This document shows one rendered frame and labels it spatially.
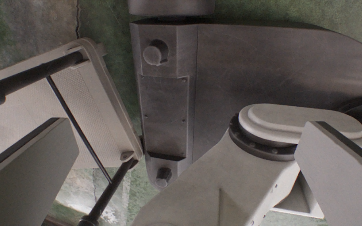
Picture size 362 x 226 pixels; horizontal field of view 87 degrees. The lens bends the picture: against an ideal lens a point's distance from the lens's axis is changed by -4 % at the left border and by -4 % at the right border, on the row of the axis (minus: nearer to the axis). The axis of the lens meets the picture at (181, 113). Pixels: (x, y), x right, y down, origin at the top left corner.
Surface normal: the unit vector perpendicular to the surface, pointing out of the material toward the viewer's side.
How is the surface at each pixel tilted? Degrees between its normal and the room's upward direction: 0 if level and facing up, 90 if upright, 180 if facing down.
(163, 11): 7
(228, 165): 90
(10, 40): 0
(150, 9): 12
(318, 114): 90
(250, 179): 90
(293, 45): 0
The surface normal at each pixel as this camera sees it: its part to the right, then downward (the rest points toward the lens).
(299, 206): 0.00, -0.86
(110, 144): -0.22, 0.49
